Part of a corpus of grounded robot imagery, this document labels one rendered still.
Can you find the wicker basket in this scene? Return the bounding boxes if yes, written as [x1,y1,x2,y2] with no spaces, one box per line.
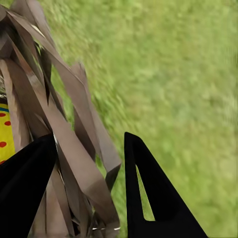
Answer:
[0,0,122,238]

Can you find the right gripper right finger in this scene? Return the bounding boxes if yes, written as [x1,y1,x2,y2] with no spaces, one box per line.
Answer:
[124,132,208,238]

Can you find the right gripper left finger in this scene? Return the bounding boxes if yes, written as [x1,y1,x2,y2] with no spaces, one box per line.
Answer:
[0,133,58,238]

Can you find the easter egg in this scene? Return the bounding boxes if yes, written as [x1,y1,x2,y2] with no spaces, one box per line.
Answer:
[0,103,17,165]

